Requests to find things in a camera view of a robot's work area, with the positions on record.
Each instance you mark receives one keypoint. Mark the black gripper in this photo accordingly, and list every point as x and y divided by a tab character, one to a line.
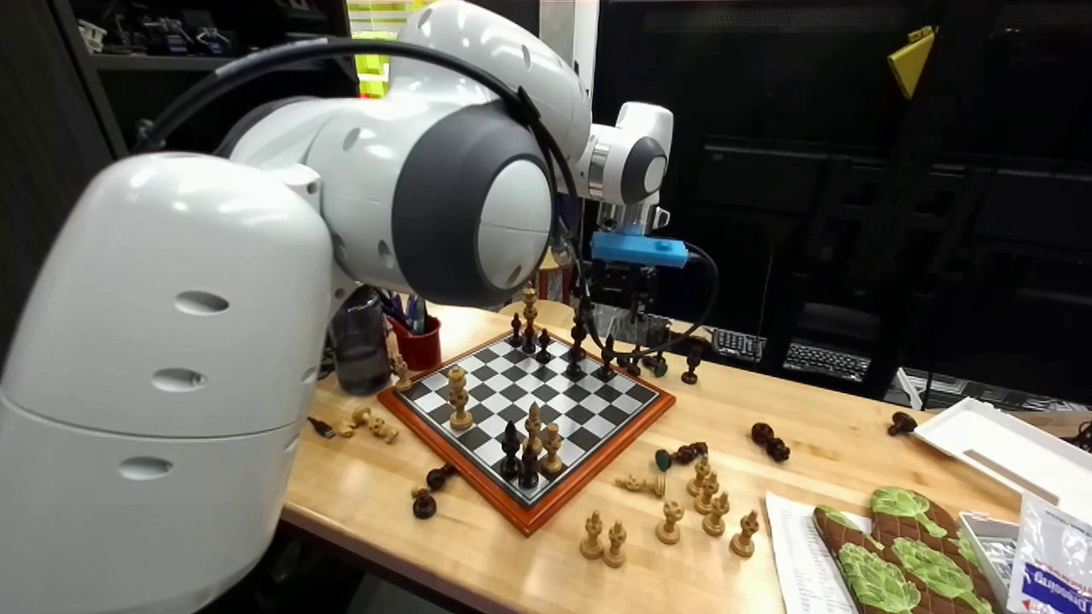
621	293

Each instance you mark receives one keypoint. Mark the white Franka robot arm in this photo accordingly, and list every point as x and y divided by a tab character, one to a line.
170	344

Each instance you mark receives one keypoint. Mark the black chess piece green base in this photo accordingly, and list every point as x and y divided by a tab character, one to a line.
680	454

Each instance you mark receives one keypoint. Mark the red pen cup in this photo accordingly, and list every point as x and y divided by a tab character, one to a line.
418	346

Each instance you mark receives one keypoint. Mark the blue pen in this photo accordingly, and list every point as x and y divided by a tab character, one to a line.
414	304

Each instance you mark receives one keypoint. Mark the dark grey jar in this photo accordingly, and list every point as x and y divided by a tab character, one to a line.
361	344

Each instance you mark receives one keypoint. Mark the large black panel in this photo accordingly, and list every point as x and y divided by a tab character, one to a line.
853	172

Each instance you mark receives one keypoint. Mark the white paper sheet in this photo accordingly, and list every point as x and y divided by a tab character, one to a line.
797	558

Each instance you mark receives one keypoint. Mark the yellow green poster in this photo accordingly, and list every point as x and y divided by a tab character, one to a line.
368	80

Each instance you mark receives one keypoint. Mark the yellow triangular flag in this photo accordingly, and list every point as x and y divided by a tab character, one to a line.
912	64

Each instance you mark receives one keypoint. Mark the white papers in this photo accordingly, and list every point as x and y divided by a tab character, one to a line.
1001	450

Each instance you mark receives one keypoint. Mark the clear plastic container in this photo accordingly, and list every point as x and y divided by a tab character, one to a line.
987	549

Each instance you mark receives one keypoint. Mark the blue white wipes box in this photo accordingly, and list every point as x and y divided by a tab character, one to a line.
1058	568

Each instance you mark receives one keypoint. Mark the chessboard with red-brown frame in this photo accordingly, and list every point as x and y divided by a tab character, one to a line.
533	398

